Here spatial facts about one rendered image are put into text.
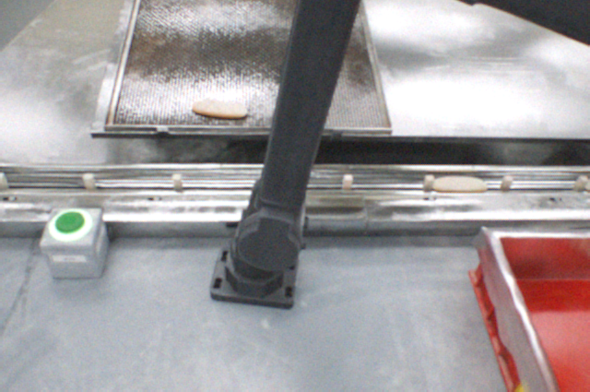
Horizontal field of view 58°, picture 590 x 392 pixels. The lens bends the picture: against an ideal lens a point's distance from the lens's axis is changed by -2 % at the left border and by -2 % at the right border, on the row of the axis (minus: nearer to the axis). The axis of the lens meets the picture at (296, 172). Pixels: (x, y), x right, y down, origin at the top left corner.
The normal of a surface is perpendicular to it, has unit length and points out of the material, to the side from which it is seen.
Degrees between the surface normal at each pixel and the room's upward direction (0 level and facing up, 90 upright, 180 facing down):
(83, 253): 90
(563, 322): 0
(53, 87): 0
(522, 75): 10
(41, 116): 0
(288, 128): 90
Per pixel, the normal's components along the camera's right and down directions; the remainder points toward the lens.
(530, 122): 0.07, -0.62
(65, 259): 0.07, 0.67
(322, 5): -0.19, 0.74
